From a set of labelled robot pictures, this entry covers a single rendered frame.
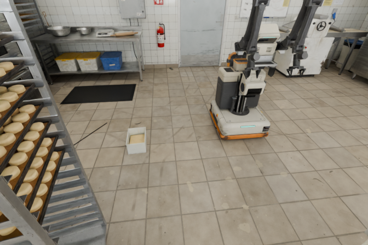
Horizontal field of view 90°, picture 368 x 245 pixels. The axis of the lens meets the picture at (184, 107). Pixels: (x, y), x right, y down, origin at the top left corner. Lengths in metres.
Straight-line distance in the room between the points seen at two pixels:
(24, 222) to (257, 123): 2.21
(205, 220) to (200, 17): 3.92
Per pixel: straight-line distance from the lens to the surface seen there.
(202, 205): 1.90
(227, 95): 2.43
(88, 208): 1.54
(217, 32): 4.74
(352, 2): 6.30
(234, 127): 2.33
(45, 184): 1.02
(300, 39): 1.96
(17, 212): 0.73
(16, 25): 0.92
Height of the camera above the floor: 1.64
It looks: 32 degrees down
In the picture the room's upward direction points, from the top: 1 degrees clockwise
